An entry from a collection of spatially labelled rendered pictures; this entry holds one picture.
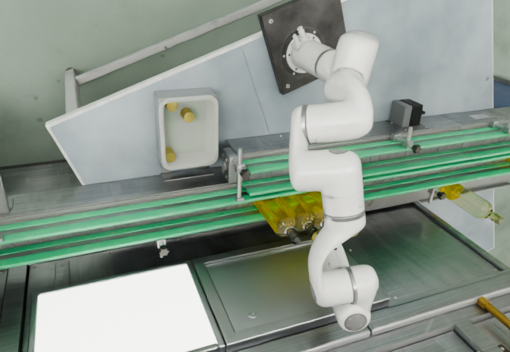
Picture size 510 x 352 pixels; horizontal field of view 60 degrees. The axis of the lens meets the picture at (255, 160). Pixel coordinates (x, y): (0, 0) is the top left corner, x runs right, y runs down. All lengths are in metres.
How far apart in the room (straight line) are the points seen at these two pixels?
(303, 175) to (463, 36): 1.15
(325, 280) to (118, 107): 0.77
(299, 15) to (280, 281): 0.79
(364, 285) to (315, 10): 0.85
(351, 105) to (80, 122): 0.79
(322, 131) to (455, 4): 1.01
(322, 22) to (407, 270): 0.82
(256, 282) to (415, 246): 0.59
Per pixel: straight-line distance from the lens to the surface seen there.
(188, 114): 1.34
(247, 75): 1.43
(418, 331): 1.29
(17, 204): 1.41
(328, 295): 0.97
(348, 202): 0.89
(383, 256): 1.53
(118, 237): 1.35
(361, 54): 1.08
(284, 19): 1.41
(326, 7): 1.47
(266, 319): 1.20
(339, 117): 0.93
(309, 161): 0.88
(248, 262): 1.37
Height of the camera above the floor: 2.04
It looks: 57 degrees down
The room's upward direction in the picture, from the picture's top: 138 degrees clockwise
